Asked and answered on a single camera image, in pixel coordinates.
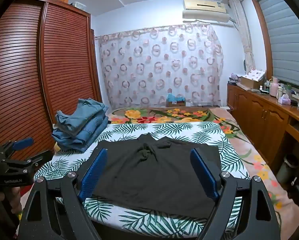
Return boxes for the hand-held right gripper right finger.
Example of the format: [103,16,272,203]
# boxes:
[190,148,281,240]

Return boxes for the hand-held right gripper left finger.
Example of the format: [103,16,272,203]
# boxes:
[19,148,109,240]

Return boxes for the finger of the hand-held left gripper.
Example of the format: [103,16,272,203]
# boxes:
[0,137,34,158]
[4,150,53,175]

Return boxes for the black pants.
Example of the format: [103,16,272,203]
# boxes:
[93,133,222,218]

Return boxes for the person's left hand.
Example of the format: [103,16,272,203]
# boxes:
[0,187,23,215]

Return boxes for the blue denim folded jeans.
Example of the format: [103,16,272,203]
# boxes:
[52,116,109,152]

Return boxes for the light blue folded jeans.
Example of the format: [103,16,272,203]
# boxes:
[55,98,109,135]

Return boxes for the leaf print bed sheet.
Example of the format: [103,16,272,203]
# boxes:
[33,121,248,240]

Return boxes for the brown cardboard box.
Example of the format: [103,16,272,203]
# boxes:
[166,99,187,108]

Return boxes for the grey waste bin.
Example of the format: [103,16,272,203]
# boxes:
[276,155,299,187]

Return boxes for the blue plastic bag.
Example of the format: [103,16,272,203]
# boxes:
[167,93,186,103]

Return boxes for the wooden sideboard cabinet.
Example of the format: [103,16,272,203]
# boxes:
[226,83,299,171]

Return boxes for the wooden slatted wardrobe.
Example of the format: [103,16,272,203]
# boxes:
[0,0,102,178]

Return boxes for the cardboard box with floral lid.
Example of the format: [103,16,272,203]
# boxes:
[240,69,267,89]

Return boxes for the purple tissue box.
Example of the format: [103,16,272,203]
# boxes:
[278,94,292,105]

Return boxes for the pink bottle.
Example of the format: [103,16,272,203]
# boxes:
[269,77,279,97]

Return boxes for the tied floral curtain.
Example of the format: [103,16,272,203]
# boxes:
[228,0,256,72]

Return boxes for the grey window blind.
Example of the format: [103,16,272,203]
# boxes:
[256,0,299,90]

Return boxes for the ring print sheer curtain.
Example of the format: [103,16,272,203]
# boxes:
[98,23,225,109]

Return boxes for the wall air conditioner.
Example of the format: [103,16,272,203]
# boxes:
[182,0,236,27]

